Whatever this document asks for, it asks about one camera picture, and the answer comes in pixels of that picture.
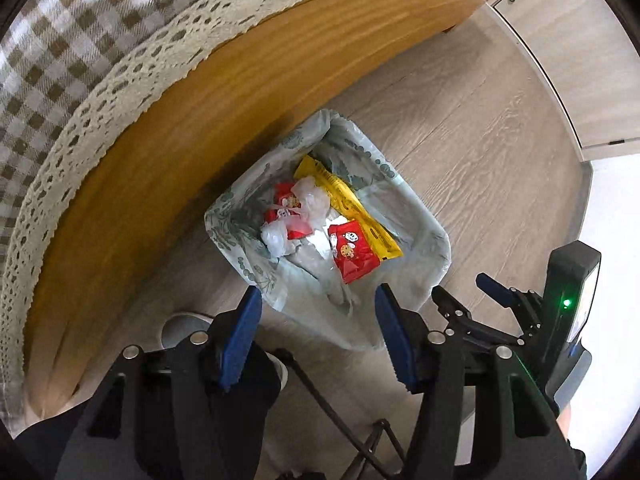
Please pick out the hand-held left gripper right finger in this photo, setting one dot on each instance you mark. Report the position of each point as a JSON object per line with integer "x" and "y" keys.
{"x": 397, "y": 345}

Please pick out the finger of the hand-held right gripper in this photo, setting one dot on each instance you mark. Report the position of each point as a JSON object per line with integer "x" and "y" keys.
{"x": 492, "y": 285}
{"x": 457, "y": 317}

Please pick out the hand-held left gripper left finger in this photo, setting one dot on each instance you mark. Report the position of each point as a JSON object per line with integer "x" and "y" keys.
{"x": 242, "y": 340}

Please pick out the trash bin with patterned liner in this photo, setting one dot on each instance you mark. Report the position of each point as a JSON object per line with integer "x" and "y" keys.
{"x": 420, "y": 240}

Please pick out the red snack wrapper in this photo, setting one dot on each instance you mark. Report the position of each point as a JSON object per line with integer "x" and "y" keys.
{"x": 300, "y": 230}
{"x": 355, "y": 255}

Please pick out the white plastic bag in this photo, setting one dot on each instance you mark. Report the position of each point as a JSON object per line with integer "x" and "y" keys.
{"x": 275, "y": 237}
{"x": 312, "y": 200}

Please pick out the yellow snack bag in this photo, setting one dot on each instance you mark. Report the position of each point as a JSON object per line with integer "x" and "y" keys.
{"x": 345, "y": 200}

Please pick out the person's right forearm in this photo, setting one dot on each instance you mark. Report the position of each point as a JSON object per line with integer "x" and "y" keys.
{"x": 575, "y": 460}

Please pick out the white shoe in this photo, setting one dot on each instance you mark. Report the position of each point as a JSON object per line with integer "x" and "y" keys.
{"x": 279, "y": 367}

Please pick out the grey slipper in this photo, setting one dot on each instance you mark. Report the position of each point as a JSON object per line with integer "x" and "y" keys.
{"x": 182, "y": 327}

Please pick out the black metal stand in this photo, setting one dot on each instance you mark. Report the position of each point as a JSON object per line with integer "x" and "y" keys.
{"x": 320, "y": 395}

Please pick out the beige door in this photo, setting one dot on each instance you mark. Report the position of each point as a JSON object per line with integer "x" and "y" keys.
{"x": 575, "y": 60}

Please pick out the brown checkered blanket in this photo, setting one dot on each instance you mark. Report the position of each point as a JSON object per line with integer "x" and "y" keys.
{"x": 75, "y": 35}

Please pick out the wooden bed frame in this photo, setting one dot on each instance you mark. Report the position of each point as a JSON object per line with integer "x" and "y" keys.
{"x": 175, "y": 135}

